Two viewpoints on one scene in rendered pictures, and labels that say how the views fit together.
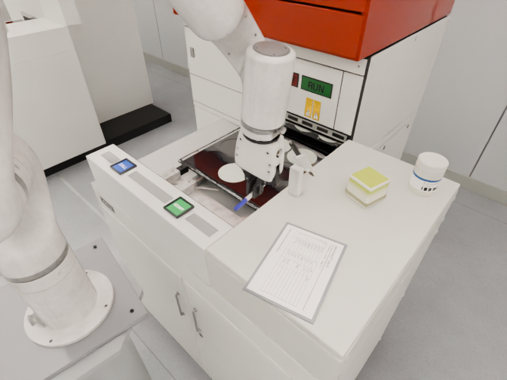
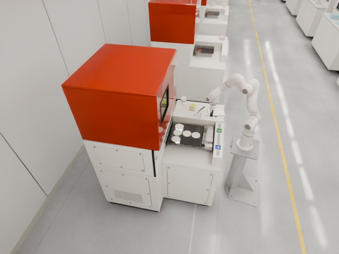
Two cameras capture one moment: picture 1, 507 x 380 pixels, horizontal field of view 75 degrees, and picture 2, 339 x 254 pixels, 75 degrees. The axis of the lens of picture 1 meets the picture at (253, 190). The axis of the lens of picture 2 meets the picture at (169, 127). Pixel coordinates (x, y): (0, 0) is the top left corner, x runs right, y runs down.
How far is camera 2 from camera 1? 2.74 m
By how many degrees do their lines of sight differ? 81
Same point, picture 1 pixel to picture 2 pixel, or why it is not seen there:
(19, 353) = (255, 144)
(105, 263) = (234, 146)
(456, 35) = (58, 107)
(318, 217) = (203, 113)
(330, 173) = (188, 115)
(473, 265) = not seen: hidden behind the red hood
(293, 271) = (217, 112)
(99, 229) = not seen: outside the picture
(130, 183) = (221, 142)
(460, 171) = not seen: hidden behind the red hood
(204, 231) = (220, 125)
